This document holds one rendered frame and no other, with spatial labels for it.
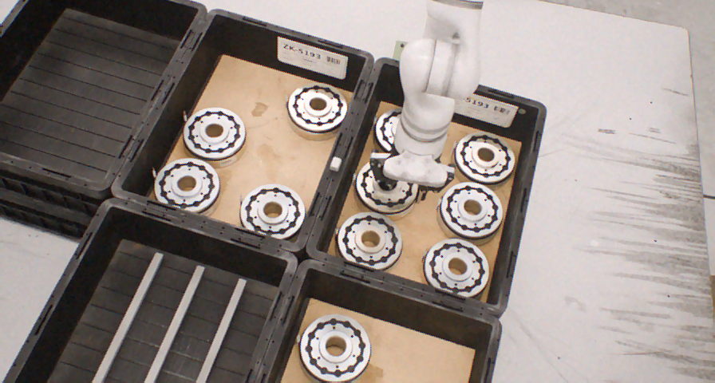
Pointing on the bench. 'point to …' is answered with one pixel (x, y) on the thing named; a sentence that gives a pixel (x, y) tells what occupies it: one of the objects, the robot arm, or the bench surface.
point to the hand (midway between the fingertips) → (404, 190)
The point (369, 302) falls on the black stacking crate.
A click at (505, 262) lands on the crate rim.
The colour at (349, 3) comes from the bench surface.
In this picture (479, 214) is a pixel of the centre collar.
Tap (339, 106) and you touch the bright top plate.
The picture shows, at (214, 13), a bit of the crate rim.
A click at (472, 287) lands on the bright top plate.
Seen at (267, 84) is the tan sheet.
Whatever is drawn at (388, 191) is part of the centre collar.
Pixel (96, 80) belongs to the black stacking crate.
